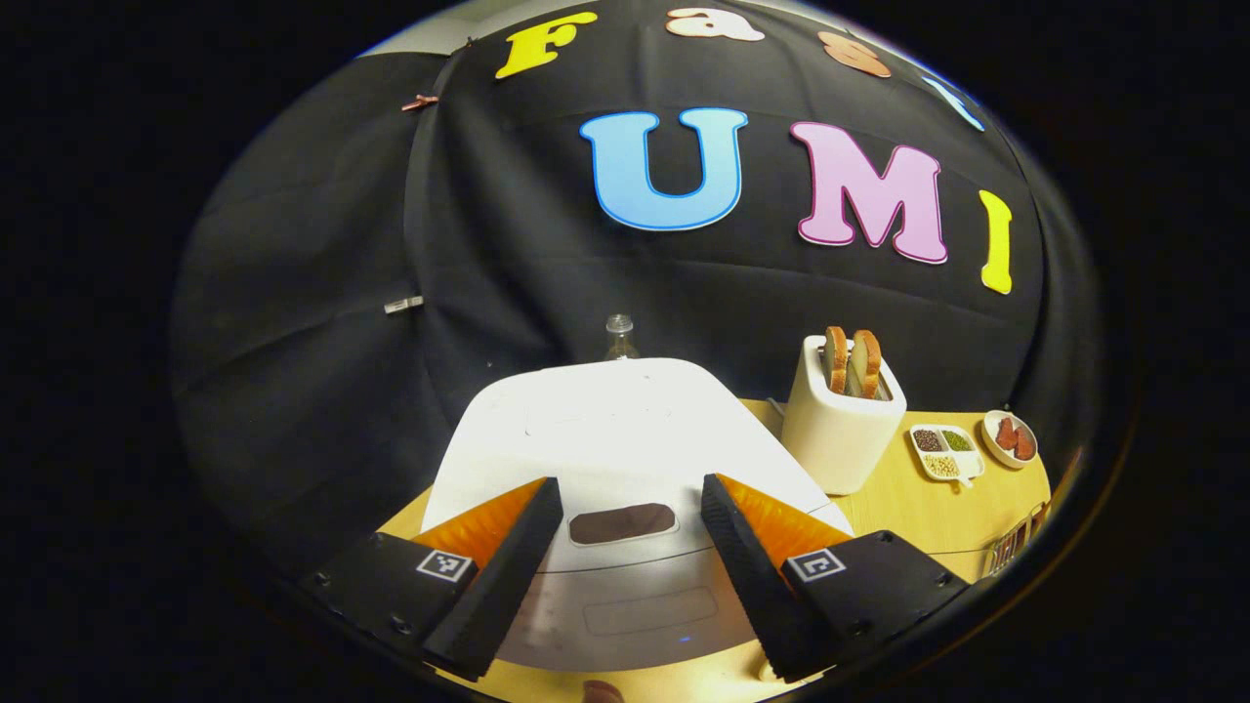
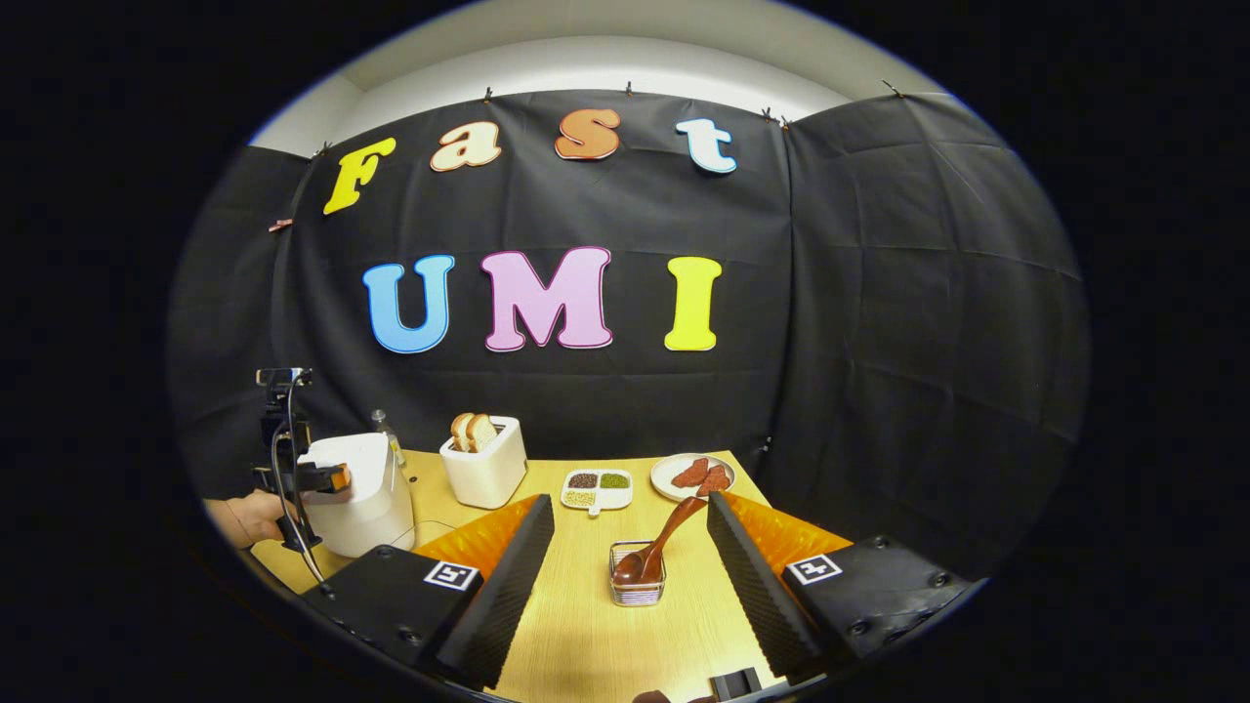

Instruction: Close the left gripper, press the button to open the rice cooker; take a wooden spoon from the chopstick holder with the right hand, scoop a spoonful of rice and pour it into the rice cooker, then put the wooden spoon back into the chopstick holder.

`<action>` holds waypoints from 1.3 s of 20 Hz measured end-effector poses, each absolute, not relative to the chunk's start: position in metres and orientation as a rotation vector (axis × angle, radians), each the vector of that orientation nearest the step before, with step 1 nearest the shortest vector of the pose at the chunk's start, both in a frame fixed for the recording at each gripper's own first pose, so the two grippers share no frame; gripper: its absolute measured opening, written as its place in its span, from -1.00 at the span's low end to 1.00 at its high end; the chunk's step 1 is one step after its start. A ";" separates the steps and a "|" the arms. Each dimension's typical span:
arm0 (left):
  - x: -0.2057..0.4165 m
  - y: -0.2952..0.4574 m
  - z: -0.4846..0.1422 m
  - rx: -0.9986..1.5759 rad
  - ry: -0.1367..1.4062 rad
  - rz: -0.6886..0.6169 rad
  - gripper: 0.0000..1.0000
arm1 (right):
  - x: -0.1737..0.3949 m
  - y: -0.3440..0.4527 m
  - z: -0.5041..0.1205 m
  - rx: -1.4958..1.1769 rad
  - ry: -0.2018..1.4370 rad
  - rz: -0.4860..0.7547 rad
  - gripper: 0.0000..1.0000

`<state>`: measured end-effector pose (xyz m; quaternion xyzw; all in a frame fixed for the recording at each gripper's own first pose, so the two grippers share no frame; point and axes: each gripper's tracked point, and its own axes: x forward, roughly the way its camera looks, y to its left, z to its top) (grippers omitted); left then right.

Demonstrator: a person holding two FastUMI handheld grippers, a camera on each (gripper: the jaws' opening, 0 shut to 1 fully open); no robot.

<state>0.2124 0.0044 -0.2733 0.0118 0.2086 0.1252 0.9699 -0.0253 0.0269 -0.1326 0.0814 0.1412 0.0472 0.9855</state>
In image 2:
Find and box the white round plate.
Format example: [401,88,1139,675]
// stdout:
[650,453,735,502]

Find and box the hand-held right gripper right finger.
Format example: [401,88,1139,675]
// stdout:
[707,491,978,684]

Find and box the clear glass bottle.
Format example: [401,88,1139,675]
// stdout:
[370,409,406,470]

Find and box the metal wire chopstick holder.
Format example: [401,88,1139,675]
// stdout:
[609,540,668,607]

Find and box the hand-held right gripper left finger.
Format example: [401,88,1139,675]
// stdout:
[301,493,556,689]

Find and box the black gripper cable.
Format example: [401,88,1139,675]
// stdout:
[271,381,328,585]

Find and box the white divided bean dish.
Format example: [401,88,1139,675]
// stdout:
[561,469,634,517]

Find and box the white toaster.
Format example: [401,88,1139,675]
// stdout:
[439,416,528,510]

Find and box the white rice cooker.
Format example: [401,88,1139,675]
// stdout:
[296,433,416,558]

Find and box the brown wooden spoon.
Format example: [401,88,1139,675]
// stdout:
[612,496,708,587]

